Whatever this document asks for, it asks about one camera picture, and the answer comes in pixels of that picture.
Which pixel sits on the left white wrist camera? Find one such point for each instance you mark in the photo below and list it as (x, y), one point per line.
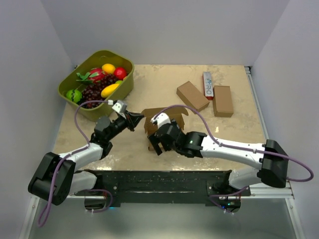
(119, 107)

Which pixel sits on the yellow toy mango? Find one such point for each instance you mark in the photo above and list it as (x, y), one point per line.
(107, 91)

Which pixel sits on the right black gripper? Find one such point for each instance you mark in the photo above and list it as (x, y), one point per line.
(154, 139)

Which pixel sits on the red toy apple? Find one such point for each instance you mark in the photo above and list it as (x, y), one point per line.
(120, 73)

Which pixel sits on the green plastic basket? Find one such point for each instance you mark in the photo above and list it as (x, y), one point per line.
(78, 80)

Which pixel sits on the purple toy grapes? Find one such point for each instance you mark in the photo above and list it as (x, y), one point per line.
(106, 81)

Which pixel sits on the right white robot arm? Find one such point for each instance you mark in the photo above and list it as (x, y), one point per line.
(265, 163)

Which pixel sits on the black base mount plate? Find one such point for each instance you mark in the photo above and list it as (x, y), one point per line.
(163, 187)

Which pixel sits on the brown cardboard box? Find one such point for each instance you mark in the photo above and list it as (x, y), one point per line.
(173, 113)

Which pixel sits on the closed brown box middle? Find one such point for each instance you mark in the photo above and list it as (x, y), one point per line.
(192, 96)

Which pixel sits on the toothpaste box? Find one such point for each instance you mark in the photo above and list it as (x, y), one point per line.
(208, 85)

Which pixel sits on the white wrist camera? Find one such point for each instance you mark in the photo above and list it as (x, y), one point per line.
(160, 120)
(119, 107)

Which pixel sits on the dark red toy grapes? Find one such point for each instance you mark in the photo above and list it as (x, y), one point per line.
(91, 93)

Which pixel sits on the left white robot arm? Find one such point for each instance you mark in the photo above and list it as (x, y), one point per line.
(57, 176)

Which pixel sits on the closed brown box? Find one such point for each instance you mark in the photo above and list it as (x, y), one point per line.
(192, 96)
(222, 102)

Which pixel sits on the green toy watermelon ball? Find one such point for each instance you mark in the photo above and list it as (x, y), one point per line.
(74, 95)

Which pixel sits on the pink toy dragon fruit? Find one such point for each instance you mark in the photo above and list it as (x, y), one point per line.
(96, 75)

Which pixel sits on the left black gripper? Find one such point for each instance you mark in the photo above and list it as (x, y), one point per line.
(131, 118)

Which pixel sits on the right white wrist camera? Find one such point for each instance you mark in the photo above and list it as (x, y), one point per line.
(160, 120)

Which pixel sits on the yellow toy lemon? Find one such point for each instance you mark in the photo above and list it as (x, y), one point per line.
(108, 68)

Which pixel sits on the closed brown box right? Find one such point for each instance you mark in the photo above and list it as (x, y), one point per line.
(222, 102)

